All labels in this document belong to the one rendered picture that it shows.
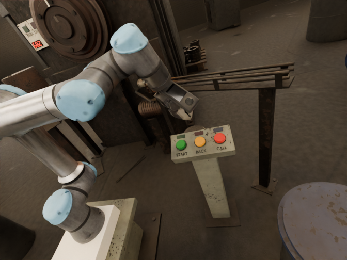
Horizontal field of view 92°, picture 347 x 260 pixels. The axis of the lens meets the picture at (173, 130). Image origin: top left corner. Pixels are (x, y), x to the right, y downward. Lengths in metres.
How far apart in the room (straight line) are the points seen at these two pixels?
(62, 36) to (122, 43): 0.94
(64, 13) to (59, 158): 0.84
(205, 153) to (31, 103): 0.51
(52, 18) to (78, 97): 1.02
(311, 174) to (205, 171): 0.76
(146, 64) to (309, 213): 0.64
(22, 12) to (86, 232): 1.49
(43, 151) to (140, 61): 0.52
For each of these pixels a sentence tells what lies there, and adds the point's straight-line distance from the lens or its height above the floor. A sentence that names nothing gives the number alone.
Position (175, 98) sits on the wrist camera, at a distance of 0.49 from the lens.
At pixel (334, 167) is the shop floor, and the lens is 1.40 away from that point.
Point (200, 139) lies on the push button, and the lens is 0.65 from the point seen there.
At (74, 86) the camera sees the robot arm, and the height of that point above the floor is 0.98.
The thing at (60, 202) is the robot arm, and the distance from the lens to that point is 0.83.
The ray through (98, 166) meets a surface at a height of 0.01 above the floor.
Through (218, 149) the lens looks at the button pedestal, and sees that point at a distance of 0.63.
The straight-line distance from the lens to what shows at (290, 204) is 0.71.
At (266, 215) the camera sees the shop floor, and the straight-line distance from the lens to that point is 1.15.
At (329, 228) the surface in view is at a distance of 0.70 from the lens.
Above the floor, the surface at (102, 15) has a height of 1.10.
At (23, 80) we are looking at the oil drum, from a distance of 4.14.
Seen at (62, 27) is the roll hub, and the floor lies 1.12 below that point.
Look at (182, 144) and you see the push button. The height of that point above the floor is 0.61.
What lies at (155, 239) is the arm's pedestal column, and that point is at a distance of 1.18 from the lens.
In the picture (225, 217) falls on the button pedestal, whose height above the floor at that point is 0.01.
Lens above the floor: 1.05
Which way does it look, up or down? 36 degrees down
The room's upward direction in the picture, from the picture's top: 22 degrees counter-clockwise
